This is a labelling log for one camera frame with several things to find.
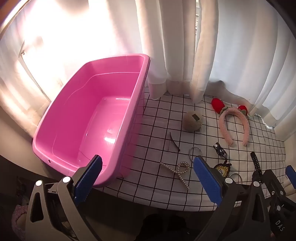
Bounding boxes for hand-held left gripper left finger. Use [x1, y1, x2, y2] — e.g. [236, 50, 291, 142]
[25, 155, 103, 241]

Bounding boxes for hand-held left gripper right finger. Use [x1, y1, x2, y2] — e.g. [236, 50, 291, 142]
[193, 156, 271, 241]

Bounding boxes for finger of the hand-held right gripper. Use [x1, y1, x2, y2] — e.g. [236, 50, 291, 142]
[250, 152, 287, 207]
[285, 165, 296, 186]

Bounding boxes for pearl claw hair clip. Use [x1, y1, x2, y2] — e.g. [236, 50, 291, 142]
[159, 161, 190, 191]

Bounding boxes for black ribbon with badge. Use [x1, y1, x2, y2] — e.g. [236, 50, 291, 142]
[213, 142, 233, 178]

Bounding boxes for large metal ring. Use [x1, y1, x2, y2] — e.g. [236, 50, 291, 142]
[188, 146, 204, 163]

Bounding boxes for pink fluffy strawberry headband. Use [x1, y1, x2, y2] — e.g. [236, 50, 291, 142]
[211, 98, 250, 147]

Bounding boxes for brown hair clip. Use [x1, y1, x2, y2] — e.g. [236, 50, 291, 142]
[168, 132, 181, 153]

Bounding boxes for pink plastic tub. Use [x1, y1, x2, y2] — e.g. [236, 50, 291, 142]
[32, 54, 151, 188]

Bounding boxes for knitted cloth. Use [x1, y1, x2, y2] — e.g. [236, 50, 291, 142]
[11, 204, 30, 234]

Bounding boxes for cream curtain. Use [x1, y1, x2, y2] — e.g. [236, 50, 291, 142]
[190, 0, 220, 103]

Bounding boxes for sheer white curtain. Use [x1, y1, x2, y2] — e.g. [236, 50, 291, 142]
[0, 0, 148, 137]

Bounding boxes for thin metal ring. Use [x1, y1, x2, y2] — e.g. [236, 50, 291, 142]
[229, 173, 243, 184]

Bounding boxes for beige pompom hair tie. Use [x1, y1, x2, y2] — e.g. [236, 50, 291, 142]
[183, 111, 204, 132]

